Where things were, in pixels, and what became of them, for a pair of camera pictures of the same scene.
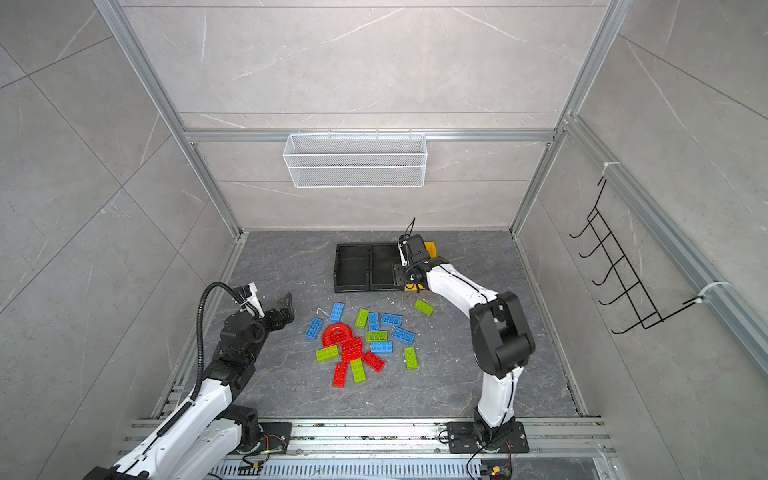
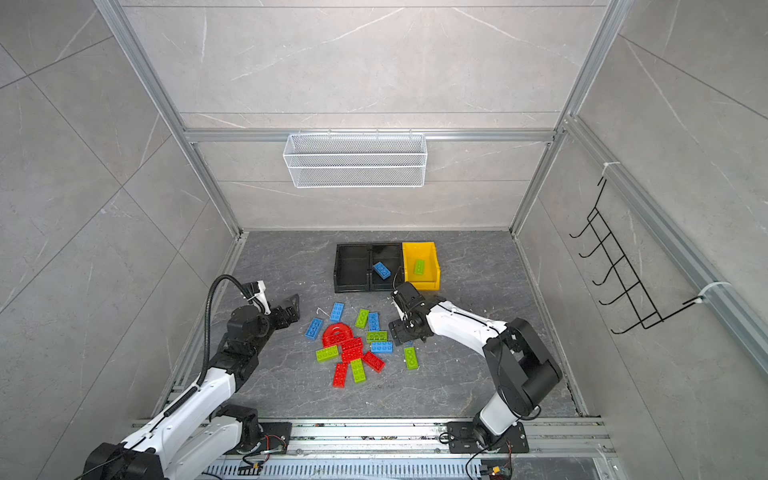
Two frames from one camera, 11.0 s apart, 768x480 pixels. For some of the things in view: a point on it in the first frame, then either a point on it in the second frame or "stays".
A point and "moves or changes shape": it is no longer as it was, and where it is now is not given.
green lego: x=411 y=358 stays
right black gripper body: x=399 y=272 -> x=403 y=330
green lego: x=362 y=318 stays
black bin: x=383 y=258 stays
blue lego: x=336 y=311 stays
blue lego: x=391 y=319 moves or changes shape
